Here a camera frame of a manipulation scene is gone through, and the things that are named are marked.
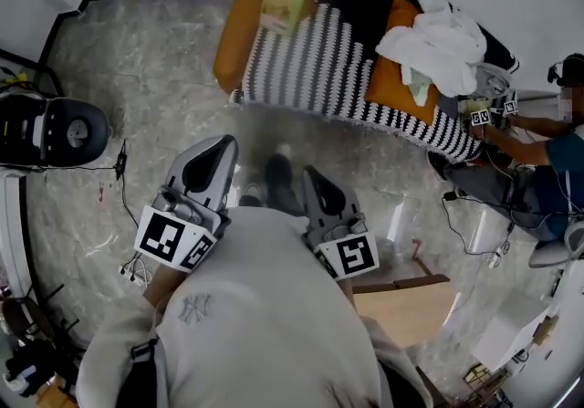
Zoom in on white table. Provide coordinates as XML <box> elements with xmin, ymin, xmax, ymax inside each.
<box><xmin>472</xmin><ymin>305</ymin><xmax>562</xmax><ymax>366</ymax></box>

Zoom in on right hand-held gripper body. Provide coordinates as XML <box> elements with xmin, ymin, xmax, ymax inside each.
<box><xmin>301</xmin><ymin>214</ymin><xmax>381</xmax><ymax>282</ymax></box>

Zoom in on small wooden rack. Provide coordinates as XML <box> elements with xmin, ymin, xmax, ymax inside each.
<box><xmin>464</xmin><ymin>362</ymin><xmax>507</xmax><ymax>398</ymax></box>

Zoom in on black white striped blanket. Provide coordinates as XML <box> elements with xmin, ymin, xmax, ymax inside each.
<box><xmin>227</xmin><ymin>0</ymin><xmax>521</xmax><ymax>165</ymax></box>

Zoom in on white stool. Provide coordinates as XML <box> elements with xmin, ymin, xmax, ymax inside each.
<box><xmin>528</xmin><ymin>221</ymin><xmax>584</xmax><ymax>268</ymax></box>

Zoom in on grey garment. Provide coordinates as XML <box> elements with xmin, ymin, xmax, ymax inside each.
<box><xmin>474</xmin><ymin>61</ymin><xmax>512</xmax><ymax>99</ymax></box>

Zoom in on person's left white shoe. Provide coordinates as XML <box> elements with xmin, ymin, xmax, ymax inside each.
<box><xmin>241</xmin><ymin>183</ymin><xmax>262</xmax><ymax>207</ymax></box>

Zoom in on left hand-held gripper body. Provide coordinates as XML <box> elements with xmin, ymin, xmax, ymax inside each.
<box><xmin>133</xmin><ymin>186</ymin><xmax>232</xmax><ymax>273</ymax></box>

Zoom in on black floor cable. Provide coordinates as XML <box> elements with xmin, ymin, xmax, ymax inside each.
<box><xmin>440</xmin><ymin>191</ymin><xmax>516</xmax><ymax>256</ymax></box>
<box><xmin>26</xmin><ymin>139</ymin><xmax>142</xmax><ymax>229</ymax></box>

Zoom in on person's right forearm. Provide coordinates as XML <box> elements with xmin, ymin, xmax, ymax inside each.
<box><xmin>337</xmin><ymin>280</ymin><xmax>360</xmax><ymax>311</ymax></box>

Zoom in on cream box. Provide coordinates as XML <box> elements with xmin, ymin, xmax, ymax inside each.
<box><xmin>458</xmin><ymin>95</ymin><xmax>492</xmax><ymax>115</ymax></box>

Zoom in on orange cushion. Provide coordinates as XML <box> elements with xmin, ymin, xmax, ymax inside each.
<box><xmin>364</xmin><ymin>0</ymin><xmax>442</xmax><ymax>127</ymax></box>

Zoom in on dark blue white bag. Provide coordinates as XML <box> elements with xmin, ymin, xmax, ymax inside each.
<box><xmin>4</xmin><ymin>350</ymin><xmax>42</xmax><ymax>398</ymax></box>

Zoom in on black white robot base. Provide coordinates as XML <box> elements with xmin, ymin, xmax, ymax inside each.
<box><xmin>0</xmin><ymin>86</ymin><xmax>114</xmax><ymax>173</ymax></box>

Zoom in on person's white sweatshirt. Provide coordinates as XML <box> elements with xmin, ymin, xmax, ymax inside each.
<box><xmin>75</xmin><ymin>205</ymin><xmax>433</xmax><ymax>408</ymax></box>

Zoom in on black grey backpack strap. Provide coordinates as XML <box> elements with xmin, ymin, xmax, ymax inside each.
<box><xmin>119</xmin><ymin>337</ymin><xmax>161</xmax><ymax>408</ymax></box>

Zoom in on person's dark trousers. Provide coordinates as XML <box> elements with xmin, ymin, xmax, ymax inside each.
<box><xmin>237</xmin><ymin>152</ymin><xmax>308</xmax><ymax>218</ymax></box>

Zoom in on cardboard box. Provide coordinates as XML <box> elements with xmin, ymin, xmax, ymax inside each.
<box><xmin>36</xmin><ymin>373</ymin><xmax>78</xmax><ymax>408</ymax></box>

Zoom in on white cloth pile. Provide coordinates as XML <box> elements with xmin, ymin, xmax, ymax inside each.
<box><xmin>376</xmin><ymin>0</ymin><xmax>488</xmax><ymax>97</ymax></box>

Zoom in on person's left forearm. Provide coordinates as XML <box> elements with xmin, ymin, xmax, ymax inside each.
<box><xmin>141</xmin><ymin>267</ymin><xmax>188</xmax><ymax>307</ymax></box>

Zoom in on orange sofa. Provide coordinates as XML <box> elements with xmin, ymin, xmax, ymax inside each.
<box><xmin>213</xmin><ymin>0</ymin><xmax>521</xmax><ymax>165</ymax></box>

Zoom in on white power strip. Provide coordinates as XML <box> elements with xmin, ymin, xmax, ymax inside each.
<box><xmin>485</xmin><ymin>246</ymin><xmax>512</xmax><ymax>269</ymax></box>
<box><xmin>119</xmin><ymin>257</ymin><xmax>152</xmax><ymax>285</ymax></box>

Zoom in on black stand with legs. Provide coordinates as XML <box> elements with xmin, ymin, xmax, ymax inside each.
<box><xmin>0</xmin><ymin>282</ymin><xmax>88</xmax><ymax>352</ymax></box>

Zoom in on pale green cloth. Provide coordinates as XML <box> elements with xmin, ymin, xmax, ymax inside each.
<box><xmin>401</xmin><ymin>66</ymin><xmax>433</xmax><ymax>106</ymax></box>

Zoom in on green book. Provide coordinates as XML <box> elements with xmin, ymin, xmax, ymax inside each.
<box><xmin>259</xmin><ymin>0</ymin><xmax>308</xmax><ymax>37</ymax></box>

